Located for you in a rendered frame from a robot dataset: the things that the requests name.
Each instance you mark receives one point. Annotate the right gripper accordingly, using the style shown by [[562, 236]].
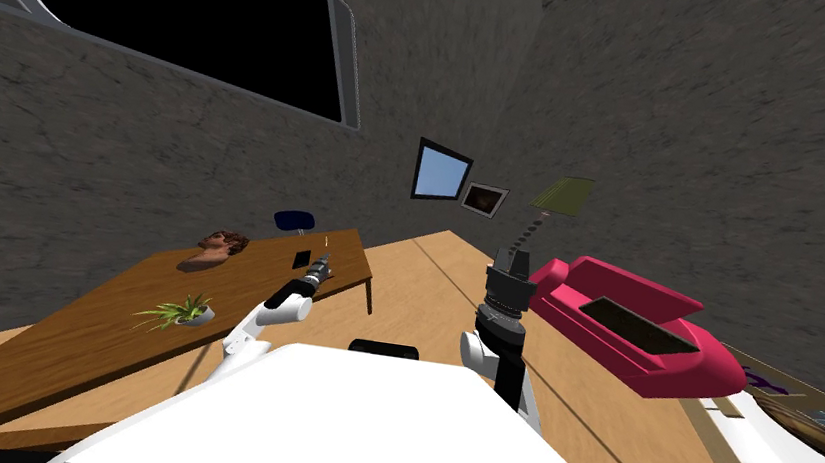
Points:
[[510, 287]]

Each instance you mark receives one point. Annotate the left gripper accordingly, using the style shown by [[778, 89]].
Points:
[[318, 270]]

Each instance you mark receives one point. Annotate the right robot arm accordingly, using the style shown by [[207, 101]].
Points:
[[512, 359]]

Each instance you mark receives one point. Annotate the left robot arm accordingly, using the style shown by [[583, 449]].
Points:
[[283, 310]]

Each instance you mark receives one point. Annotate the small black flat square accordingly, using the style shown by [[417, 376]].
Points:
[[303, 258]]

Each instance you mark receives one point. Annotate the blue chair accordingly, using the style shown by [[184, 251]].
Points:
[[294, 220]]

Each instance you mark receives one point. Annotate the red sofa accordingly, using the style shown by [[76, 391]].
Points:
[[579, 311]]

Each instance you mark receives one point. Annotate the floor lamp with green shade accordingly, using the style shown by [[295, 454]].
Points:
[[563, 194]]

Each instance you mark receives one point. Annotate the brown head bust sculpture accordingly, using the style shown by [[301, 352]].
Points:
[[216, 248]]

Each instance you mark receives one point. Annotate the green plant in white pot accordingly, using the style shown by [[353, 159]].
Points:
[[181, 312]]

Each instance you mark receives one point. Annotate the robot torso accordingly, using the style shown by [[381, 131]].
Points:
[[352, 433]]

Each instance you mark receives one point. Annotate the long brown wooden table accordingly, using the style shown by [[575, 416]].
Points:
[[86, 315]]

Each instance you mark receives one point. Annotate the dark picture with white frame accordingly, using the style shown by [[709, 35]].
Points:
[[483, 200]]

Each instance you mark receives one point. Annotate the blue picture with black frame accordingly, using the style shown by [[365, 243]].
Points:
[[440, 173]]

